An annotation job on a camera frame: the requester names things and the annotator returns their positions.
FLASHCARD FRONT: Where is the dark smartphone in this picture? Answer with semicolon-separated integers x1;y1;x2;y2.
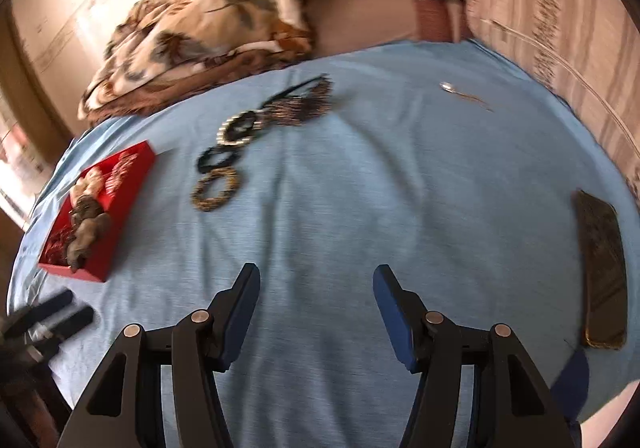
571;189;629;350

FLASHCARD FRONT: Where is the floral leaf print blanket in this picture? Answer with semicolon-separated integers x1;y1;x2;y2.
79;0;317;114

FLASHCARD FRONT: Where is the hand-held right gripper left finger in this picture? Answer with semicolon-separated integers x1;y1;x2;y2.
56;263;262;448

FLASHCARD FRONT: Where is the dark beaded necklace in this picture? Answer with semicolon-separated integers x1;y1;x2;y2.
259;74;335;126

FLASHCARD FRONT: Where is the red jewelry box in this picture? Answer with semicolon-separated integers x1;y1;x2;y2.
37;140;157;283

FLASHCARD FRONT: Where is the gold brown bead bracelet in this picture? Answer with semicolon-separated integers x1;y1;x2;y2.
191;169;241;214

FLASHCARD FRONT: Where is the pearl bead bracelet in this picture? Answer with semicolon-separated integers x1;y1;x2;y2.
216;112;265;148

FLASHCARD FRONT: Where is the blue bed sheet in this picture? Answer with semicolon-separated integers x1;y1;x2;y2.
7;40;640;448

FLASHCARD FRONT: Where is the grey beige scrunchie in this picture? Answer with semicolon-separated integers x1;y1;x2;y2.
67;198;113;271

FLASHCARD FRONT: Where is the white cable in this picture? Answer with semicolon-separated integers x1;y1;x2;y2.
482;18;640;154

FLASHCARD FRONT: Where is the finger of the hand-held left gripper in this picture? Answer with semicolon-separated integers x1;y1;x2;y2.
7;289;75;336
30;306;96;360

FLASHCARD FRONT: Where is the red glitter scrunchie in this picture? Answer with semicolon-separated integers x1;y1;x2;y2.
45;228;73;265

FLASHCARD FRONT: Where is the brown ruffled blanket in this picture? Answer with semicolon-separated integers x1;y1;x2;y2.
82;47;312;121

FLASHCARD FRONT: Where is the wooden door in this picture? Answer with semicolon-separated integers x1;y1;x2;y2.
0;3;76;239

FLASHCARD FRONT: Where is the stained glass window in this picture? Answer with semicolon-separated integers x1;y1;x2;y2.
0;95;38;226

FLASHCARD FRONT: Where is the pink striped mattress cover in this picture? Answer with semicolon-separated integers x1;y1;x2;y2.
311;0;475;60

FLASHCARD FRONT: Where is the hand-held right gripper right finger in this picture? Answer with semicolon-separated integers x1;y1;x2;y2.
372;264;583;448

